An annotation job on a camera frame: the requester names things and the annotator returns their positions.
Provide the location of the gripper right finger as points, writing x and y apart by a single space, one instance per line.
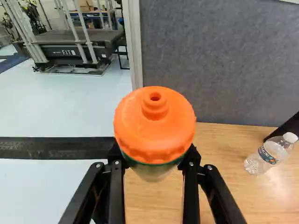
190 198

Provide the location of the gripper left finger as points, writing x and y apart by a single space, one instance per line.
115 198

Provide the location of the green bottle with orange cap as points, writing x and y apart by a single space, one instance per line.
154 130

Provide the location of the clear plastic water bottle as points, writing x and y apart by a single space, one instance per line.
266 156

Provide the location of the wooden table with black legs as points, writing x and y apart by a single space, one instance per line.
233 198

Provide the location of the black floor strip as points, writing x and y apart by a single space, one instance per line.
46 147

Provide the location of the black monitor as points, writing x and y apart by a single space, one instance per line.
287 128

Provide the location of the grey fabric partition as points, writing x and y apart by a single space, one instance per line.
222 58

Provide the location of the black treadmill with grey rails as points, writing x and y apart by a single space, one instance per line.
70 44

